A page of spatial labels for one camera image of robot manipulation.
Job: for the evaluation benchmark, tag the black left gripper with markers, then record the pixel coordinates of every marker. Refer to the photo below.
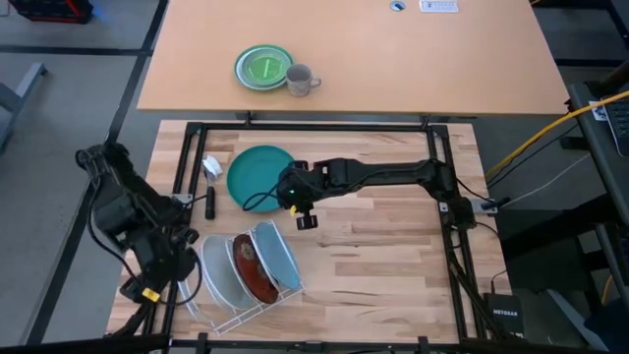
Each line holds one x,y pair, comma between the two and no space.
169,260

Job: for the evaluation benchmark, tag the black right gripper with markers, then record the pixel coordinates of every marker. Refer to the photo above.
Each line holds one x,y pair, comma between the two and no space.
304,184

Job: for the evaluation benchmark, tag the teal plate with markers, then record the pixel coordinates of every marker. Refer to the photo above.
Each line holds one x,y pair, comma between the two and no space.
255,172

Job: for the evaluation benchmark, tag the light blue plate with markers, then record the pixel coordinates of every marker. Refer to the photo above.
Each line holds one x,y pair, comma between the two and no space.
280,255

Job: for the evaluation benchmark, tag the white plate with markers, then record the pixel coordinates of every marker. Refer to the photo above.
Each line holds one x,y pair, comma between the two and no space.
218,270

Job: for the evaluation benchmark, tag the brown plate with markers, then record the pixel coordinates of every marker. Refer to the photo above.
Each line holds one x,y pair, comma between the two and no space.
255,275

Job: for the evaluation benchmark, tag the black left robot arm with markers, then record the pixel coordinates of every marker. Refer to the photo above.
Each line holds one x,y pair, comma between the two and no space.
113,211

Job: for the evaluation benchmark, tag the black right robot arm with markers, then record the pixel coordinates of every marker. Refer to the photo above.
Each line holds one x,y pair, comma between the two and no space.
383,172

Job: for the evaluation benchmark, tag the speckled beige mug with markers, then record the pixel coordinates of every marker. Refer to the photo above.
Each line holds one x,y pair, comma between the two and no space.
297,81

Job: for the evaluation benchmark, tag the small bright green plate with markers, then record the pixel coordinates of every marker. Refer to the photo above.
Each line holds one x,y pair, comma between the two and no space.
265,68

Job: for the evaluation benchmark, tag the large pale green plate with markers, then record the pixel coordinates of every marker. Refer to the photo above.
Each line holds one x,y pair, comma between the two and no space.
239,74

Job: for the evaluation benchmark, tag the light wooden desk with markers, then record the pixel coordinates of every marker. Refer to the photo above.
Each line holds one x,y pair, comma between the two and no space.
393,59

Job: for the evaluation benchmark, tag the grey table leg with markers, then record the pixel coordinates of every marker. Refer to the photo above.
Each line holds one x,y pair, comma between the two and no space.
19,88

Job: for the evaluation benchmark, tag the white power strip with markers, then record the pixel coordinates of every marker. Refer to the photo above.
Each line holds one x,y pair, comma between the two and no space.
438,6

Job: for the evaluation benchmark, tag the red and black crate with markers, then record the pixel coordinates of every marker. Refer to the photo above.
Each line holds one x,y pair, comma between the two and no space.
49,10

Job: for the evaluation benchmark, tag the dark side desk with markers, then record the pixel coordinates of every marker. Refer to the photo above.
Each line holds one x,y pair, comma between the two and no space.
599,196

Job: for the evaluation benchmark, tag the black keyboard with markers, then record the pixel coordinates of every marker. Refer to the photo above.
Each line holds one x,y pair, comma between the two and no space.
618,128

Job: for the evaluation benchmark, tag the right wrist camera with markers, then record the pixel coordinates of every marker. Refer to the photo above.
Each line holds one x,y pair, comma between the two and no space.
307,222

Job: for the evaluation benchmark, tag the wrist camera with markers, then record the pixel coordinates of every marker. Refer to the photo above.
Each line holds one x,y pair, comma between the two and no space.
132,290
307,222

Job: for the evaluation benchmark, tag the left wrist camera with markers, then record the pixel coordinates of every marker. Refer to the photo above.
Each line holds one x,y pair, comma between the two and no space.
132,290

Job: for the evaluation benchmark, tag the black aluminium frame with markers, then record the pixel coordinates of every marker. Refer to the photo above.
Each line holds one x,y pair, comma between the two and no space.
314,127

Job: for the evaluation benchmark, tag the black Netgear switch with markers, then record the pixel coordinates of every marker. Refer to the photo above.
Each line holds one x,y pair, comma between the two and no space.
503,314

